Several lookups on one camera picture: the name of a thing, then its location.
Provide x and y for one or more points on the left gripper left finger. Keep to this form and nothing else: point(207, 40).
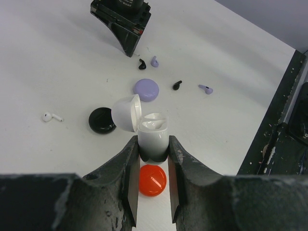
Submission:
point(118, 184)

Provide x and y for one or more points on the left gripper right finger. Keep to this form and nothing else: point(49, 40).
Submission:
point(188, 179)

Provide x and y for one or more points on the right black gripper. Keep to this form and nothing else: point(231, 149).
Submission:
point(127, 19)

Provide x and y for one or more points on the red earbud charging case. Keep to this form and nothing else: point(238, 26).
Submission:
point(152, 180)

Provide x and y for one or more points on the black earbud charging case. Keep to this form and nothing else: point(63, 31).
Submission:
point(100, 121)

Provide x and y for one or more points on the white earbud charging case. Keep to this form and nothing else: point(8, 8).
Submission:
point(152, 129)

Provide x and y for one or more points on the purple earbud charging case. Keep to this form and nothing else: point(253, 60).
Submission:
point(147, 89)

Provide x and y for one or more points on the black earbud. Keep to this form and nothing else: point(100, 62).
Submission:
point(176, 85)
point(142, 65)

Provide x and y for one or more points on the purple earbud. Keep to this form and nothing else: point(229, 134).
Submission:
point(206, 89)
point(154, 62)

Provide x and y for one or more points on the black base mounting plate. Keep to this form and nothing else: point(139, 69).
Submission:
point(280, 146)

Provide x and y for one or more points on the white earbud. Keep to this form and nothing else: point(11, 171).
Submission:
point(47, 117)

